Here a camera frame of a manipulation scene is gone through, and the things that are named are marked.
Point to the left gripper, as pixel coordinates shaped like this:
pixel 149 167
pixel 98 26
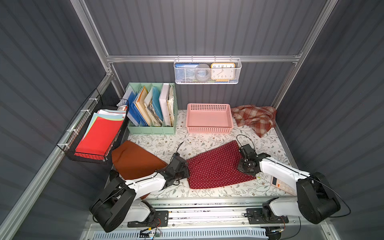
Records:
pixel 182 167

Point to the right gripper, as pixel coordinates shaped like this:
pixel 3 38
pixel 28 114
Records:
pixel 244 154

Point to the red polka dot skirt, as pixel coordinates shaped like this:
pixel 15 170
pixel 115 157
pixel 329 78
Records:
pixel 217 168

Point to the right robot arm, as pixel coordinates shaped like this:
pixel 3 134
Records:
pixel 315 200

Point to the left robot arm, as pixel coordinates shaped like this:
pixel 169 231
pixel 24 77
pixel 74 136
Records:
pixel 120 201

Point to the grey tape roll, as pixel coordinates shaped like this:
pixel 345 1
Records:
pixel 203 73

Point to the floral table mat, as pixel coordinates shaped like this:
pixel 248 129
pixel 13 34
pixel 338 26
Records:
pixel 190 145

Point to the white calculator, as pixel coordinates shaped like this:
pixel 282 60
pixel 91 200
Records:
pixel 283 186

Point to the green file organizer box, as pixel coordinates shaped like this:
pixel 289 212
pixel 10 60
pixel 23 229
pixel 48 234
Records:
pixel 141 130

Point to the red plaid skirt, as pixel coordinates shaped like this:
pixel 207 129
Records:
pixel 260 119

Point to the rust brown skirt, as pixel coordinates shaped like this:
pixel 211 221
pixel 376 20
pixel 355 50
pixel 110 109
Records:
pixel 133 162

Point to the pink plastic basket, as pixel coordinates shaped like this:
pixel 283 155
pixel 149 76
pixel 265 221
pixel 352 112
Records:
pixel 209 119

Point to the black stapler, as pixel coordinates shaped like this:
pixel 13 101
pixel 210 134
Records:
pixel 113 174

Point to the white binder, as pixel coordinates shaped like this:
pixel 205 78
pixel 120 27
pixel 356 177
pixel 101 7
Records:
pixel 163 99

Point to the blue folder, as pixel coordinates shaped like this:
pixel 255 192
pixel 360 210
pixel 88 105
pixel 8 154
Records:
pixel 133 113

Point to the red paper stack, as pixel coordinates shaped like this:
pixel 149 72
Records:
pixel 99 136

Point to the yellow alarm clock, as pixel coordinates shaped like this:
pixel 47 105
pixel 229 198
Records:
pixel 223 72

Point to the blue box in basket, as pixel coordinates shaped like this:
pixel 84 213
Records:
pixel 185 72

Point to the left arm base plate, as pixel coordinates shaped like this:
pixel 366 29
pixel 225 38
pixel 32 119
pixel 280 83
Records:
pixel 156 219

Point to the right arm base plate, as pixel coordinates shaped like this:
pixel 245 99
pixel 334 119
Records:
pixel 261 216

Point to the black wire wall basket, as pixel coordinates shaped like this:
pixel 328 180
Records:
pixel 99 104

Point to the white wire wall basket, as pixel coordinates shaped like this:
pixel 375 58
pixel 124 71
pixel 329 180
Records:
pixel 209 61

